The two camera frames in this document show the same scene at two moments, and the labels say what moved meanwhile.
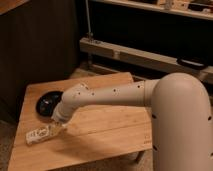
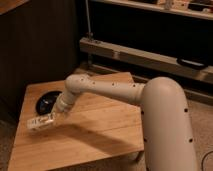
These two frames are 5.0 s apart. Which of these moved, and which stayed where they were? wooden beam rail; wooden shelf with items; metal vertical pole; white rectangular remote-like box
Moved: white rectangular remote-like box
Stayed: wooden shelf with items; wooden beam rail; metal vertical pole
